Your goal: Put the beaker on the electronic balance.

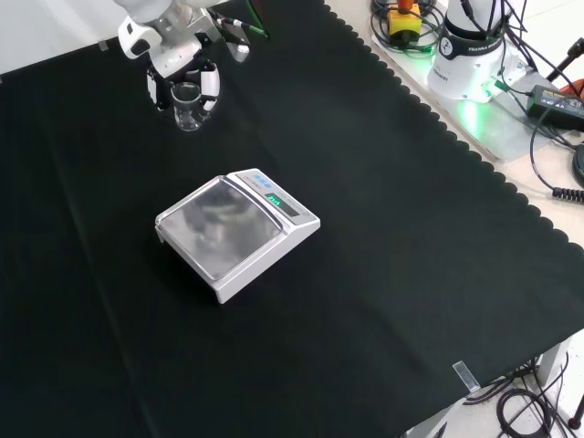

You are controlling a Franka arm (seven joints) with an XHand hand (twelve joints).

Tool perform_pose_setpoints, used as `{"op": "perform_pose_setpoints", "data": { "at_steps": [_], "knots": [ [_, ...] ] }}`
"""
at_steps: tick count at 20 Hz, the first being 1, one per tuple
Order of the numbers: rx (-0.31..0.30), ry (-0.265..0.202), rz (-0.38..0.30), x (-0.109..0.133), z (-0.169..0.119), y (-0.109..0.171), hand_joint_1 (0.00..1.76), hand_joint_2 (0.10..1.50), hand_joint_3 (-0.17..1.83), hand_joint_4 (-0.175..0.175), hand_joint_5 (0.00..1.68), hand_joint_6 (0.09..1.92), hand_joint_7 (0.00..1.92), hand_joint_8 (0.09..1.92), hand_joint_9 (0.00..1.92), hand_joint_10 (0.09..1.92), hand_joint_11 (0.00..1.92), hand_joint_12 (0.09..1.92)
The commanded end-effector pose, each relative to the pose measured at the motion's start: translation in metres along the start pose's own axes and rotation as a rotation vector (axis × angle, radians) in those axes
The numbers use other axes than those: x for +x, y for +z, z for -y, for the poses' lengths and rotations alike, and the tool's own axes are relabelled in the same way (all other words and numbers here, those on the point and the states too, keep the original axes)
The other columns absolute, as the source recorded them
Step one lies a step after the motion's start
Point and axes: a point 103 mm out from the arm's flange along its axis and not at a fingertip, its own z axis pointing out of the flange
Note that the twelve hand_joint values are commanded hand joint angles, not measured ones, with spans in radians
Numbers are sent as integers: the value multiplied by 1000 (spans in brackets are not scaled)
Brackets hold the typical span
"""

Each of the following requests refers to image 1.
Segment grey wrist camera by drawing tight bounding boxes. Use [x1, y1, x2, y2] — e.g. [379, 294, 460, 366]
[225, 31, 252, 63]

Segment white electronic balance steel pan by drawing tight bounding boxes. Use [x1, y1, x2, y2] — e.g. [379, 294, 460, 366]
[154, 168, 322, 306]

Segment small clear glass beaker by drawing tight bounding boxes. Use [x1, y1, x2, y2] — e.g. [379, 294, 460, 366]
[170, 81, 204, 133]

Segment black round foot disc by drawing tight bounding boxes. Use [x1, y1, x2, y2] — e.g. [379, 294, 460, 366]
[571, 142, 584, 189]

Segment green cable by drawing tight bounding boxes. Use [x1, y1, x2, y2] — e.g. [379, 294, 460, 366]
[214, 0, 271, 38]

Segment grey metal base plate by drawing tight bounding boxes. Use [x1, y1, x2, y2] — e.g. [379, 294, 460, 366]
[370, 26, 577, 163]

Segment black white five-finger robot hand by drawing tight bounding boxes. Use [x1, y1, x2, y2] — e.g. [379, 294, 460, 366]
[145, 32, 224, 125]

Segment black tripod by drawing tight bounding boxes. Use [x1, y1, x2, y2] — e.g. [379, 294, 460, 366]
[544, 37, 584, 84]

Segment clear tape strip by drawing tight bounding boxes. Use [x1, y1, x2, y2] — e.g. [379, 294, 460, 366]
[451, 360, 482, 393]

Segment white table leg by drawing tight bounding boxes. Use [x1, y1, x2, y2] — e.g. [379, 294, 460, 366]
[537, 340, 572, 390]

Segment orange object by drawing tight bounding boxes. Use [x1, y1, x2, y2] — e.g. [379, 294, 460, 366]
[559, 78, 584, 99]

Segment black coiled cable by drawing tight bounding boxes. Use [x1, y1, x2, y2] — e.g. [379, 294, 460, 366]
[551, 186, 584, 203]

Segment black power adapter brick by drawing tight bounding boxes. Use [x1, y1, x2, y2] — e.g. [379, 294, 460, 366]
[525, 84, 584, 121]

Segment black cable loop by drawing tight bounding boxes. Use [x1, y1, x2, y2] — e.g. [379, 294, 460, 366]
[528, 109, 584, 193]

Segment black floor cable bundle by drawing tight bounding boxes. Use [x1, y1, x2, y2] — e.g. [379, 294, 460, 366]
[463, 355, 584, 438]

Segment yellow stop button box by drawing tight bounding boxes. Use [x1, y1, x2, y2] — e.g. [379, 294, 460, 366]
[386, 0, 422, 47]

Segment black bench cloth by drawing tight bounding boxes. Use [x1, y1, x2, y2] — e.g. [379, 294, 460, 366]
[0, 0, 584, 438]

